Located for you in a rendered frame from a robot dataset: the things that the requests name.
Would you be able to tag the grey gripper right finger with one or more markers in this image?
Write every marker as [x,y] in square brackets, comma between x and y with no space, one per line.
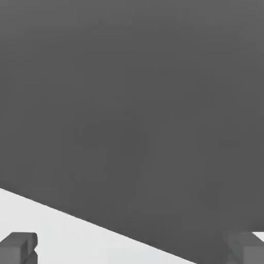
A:
[250,250]

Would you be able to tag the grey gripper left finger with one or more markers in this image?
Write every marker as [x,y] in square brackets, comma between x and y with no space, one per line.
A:
[14,247]

